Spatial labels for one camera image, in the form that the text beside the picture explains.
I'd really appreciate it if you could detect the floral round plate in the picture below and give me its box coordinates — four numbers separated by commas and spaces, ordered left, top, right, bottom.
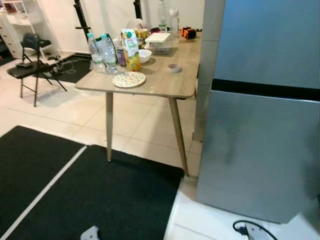
112, 71, 147, 89

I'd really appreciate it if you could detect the silver two-door fridge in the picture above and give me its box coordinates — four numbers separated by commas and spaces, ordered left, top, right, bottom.
196, 0, 320, 224

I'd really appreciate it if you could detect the orange black device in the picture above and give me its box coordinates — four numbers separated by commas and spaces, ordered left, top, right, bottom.
180, 27, 198, 40

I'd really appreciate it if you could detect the clear container white lid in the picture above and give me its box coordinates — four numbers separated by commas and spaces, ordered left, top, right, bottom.
145, 32, 172, 54

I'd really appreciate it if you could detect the white bowl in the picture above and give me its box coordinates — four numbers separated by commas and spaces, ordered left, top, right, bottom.
137, 49, 153, 63

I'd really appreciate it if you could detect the tall clear plastic bottle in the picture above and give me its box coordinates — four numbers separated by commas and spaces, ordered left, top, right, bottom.
158, 0, 168, 32

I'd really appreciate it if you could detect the yellow snack packet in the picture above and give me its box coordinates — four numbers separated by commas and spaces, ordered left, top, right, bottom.
135, 28, 150, 41

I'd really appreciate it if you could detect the green yellow juice carton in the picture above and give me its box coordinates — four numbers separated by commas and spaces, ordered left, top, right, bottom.
121, 29, 142, 72

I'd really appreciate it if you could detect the purple drink can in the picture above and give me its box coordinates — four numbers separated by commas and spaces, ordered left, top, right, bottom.
116, 46, 126, 67

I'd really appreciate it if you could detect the black stand pole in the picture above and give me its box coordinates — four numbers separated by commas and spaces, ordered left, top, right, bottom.
134, 0, 143, 21
74, 0, 91, 38

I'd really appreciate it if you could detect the clear green-capped water bottle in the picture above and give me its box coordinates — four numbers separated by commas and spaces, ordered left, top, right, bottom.
88, 33, 103, 72
100, 34, 119, 75

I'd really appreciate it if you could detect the black floor mat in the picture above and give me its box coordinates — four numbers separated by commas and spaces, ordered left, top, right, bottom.
0, 125, 86, 236
50, 54, 93, 84
5, 145, 185, 240

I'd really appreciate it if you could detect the black folding chair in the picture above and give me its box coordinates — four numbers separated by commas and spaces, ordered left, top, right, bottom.
7, 33, 67, 107

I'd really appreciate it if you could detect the white shelf rack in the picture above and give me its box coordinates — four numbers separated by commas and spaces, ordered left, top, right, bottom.
0, 0, 56, 58

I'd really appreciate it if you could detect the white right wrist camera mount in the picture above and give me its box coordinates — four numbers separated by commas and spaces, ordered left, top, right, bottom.
245, 224, 271, 240

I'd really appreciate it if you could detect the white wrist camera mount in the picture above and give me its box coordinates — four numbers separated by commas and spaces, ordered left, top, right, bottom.
81, 226, 101, 240
245, 224, 271, 240

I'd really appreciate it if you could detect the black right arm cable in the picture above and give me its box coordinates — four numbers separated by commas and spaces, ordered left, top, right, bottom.
232, 220, 278, 240

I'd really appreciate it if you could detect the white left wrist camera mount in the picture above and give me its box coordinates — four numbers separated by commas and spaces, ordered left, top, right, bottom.
81, 226, 101, 240

